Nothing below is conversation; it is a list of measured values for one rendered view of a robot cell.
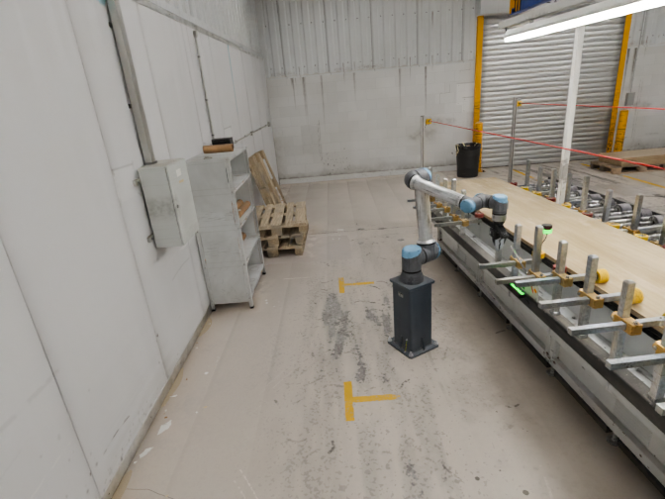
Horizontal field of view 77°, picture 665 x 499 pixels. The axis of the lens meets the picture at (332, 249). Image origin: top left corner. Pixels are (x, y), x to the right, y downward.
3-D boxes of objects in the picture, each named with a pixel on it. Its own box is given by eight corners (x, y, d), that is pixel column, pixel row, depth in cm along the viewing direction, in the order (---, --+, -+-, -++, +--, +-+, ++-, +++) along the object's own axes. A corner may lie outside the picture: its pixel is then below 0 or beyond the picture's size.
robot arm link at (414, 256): (397, 268, 329) (397, 248, 323) (413, 261, 338) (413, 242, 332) (412, 273, 318) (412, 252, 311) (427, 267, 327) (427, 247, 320)
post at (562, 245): (553, 317, 248) (562, 242, 231) (549, 314, 251) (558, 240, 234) (558, 317, 248) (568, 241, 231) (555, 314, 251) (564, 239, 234)
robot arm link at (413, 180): (397, 170, 308) (473, 201, 261) (409, 167, 315) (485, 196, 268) (396, 185, 314) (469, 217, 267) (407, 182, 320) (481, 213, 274)
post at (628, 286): (612, 371, 202) (628, 282, 185) (607, 367, 205) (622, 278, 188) (618, 370, 202) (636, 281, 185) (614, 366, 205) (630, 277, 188)
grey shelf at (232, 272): (211, 311, 436) (180, 162, 381) (231, 275, 520) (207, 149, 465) (253, 308, 435) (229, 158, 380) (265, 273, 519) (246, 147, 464)
